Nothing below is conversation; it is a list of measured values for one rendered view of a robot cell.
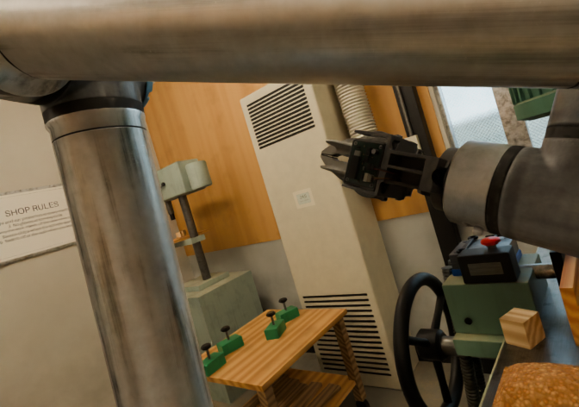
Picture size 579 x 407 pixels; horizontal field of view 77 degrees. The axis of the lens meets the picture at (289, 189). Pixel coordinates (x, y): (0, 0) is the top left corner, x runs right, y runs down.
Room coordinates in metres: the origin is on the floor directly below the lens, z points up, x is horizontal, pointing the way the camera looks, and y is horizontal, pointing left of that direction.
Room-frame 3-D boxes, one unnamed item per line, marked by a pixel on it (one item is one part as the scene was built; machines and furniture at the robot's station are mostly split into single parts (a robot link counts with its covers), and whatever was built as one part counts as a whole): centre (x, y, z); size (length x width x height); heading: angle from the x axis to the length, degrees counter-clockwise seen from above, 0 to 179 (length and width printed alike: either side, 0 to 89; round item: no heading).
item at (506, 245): (0.65, -0.30, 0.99); 0.13 x 0.11 x 0.06; 139
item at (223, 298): (2.57, 0.74, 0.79); 0.62 x 0.48 x 1.58; 51
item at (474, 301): (0.65, -0.30, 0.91); 0.15 x 0.14 x 0.09; 139
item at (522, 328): (0.51, -0.26, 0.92); 0.04 x 0.03 x 0.04; 117
